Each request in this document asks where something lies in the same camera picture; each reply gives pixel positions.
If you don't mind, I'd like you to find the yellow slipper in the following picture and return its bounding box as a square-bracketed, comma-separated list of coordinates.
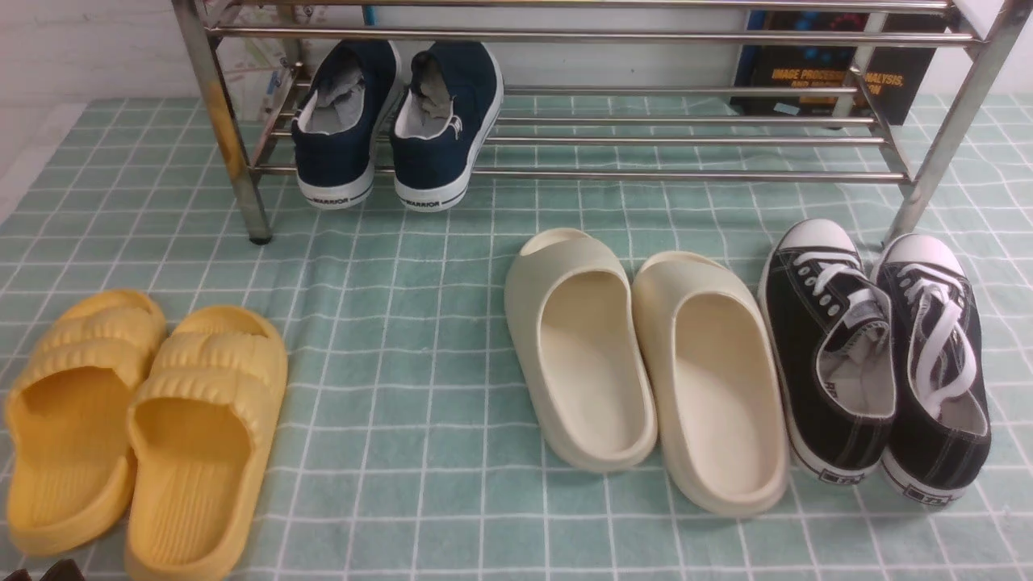
[125, 305, 288, 580]
[5, 291, 167, 556]

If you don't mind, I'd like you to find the left navy canvas shoe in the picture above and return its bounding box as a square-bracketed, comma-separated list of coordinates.
[291, 40, 404, 210]

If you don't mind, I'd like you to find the navy canvas shoe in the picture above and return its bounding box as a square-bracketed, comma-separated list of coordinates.
[291, 40, 404, 210]
[390, 41, 504, 212]

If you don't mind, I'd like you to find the left yellow slipper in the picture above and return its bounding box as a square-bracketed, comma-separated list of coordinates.
[5, 291, 167, 556]

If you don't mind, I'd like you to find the map poster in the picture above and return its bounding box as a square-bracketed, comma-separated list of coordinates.
[217, 5, 326, 122]

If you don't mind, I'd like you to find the metal shoe rack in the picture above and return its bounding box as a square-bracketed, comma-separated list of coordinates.
[171, 1, 1031, 245]

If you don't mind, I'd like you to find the right yellow slipper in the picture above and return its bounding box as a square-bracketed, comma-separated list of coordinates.
[125, 305, 288, 580]

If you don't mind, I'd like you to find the black canvas sneaker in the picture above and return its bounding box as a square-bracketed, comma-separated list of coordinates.
[871, 234, 993, 508]
[757, 219, 897, 486]

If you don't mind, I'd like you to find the left cream slipper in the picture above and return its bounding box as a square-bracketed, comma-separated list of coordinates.
[503, 228, 658, 472]

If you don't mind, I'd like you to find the dark object at corner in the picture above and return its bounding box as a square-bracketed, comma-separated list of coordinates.
[0, 560, 86, 581]

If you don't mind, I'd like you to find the cream slipper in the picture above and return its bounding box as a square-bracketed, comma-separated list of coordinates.
[503, 228, 658, 472]
[631, 251, 789, 517]

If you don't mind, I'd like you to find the right cream slipper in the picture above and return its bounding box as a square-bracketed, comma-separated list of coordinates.
[631, 251, 789, 517]

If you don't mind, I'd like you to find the black book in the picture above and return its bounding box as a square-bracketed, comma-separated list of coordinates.
[730, 10, 936, 126]

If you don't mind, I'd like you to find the right navy canvas shoe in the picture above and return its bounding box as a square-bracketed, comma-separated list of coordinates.
[390, 41, 504, 212]

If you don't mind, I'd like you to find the green checked cloth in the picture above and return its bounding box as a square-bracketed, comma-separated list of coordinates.
[1, 95, 1031, 580]

